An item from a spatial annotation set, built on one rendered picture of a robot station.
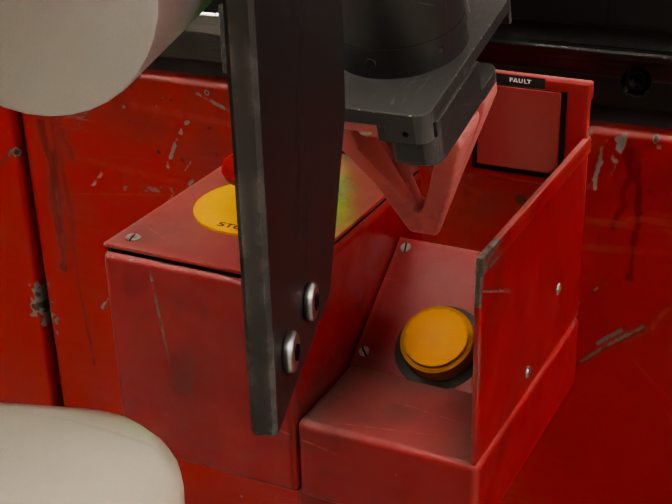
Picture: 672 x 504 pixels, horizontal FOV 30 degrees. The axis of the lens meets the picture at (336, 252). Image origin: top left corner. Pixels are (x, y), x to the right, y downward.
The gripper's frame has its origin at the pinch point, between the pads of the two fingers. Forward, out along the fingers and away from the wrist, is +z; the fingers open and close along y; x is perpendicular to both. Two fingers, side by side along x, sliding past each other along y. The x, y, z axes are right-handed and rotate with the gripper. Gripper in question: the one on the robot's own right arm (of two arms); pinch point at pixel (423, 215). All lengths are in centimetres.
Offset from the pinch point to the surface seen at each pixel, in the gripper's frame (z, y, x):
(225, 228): 1.7, -1.4, 10.3
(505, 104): 0.6, 10.7, -0.3
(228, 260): 1.1, -4.2, 8.5
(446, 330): 7.7, 0.5, -0.1
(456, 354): 8.1, -0.5, -1.0
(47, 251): 24, 17, 43
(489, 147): 3.0, 10.1, 0.6
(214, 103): 10.6, 21.3, 26.0
